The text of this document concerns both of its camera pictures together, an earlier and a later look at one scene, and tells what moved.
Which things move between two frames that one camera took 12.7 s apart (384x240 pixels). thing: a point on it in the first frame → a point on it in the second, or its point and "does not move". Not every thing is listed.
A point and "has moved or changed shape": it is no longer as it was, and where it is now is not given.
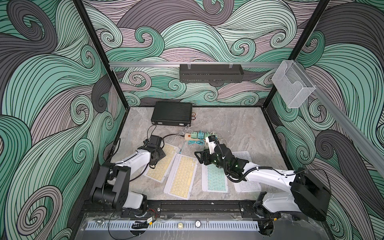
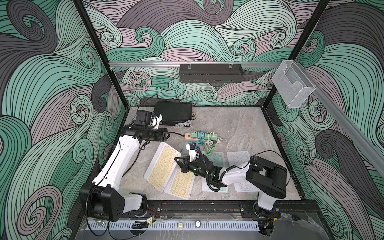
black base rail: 194,208 does not move
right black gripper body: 210,159 → 193,168
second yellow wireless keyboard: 180,179 does not move
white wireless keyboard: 245,186 does not move
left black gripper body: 160,154 → 154,135
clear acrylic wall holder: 292,84 does not move
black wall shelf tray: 211,73 does not move
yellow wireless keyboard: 163,166 has moved or changed shape
